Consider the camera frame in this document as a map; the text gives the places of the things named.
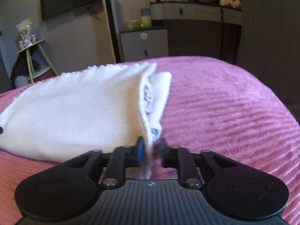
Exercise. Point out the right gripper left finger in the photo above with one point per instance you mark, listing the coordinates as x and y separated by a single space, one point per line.
119 160

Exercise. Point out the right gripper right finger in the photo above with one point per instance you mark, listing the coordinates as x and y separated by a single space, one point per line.
181 159

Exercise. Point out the white ribbed knit sweater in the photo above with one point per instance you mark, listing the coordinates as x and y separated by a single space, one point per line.
98 108

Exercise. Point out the black bag under table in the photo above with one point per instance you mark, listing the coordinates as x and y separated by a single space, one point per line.
20 68

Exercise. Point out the round wooden side table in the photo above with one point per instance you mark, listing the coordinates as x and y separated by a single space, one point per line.
39 64

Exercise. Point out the wrapped flower bouquet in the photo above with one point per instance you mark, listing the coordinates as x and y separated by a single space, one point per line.
25 30

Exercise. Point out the grey drawer cabinet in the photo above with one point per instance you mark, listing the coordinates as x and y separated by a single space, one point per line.
144 44

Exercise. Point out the grey vanity desk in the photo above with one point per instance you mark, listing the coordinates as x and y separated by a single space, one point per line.
202 30

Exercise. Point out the green tray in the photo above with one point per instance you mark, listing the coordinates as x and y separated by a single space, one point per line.
142 26

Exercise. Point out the white round container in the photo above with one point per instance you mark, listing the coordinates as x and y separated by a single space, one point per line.
133 24

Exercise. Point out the blue white box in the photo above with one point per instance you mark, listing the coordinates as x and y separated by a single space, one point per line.
146 15

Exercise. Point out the pink plush toy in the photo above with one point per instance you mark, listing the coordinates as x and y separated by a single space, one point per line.
237 4

